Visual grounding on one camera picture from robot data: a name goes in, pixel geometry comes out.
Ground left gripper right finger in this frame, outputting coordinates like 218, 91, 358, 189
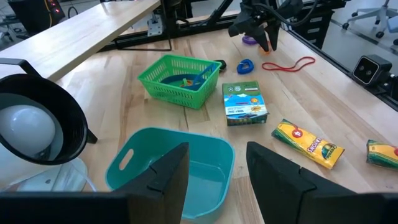
246, 141, 398, 224

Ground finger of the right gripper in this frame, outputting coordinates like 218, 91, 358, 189
266, 22, 281, 51
252, 29, 271, 53

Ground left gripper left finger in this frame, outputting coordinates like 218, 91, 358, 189
0, 142, 190, 224

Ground purple spiral coil ring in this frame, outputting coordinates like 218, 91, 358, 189
241, 34, 259, 45

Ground blue spiral coil ring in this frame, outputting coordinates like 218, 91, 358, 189
236, 58, 255, 75

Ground long red rubber band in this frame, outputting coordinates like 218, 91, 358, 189
261, 56, 317, 73

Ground black spiral coil ring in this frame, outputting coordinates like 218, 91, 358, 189
213, 58, 228, 72

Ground small yellow crayon pack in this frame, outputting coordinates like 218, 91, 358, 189
271, 118, 346, 170
366, 139, 398, 172

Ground green and blue card box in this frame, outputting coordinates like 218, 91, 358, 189
221, 80, 269, 127

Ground grey office chair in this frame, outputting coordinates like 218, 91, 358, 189
341, 0, 398, 40

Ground white desk lamp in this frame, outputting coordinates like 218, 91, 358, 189
0, 57, 98, 193

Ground teal plastic bin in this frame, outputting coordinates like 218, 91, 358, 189
104, 126, 236, 224

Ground black drawer cabinet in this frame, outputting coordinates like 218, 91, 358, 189
292, 7, 335, 50

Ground green slotted plastic basket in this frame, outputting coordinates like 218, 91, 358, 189
137, 54, 223, 110

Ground wooden shelf riser black legs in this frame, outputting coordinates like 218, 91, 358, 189
0, 0, 173, 83

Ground black electronics box red lights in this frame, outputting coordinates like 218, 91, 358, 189
7, 0, 67, 35

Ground black aluminium rig frame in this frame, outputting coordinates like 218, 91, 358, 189
99, 0, 398, 112

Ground white lamp cable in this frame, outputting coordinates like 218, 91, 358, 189
71, 161, 98, 192

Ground black cube table camera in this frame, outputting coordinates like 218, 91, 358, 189
351, 54, 394, 87

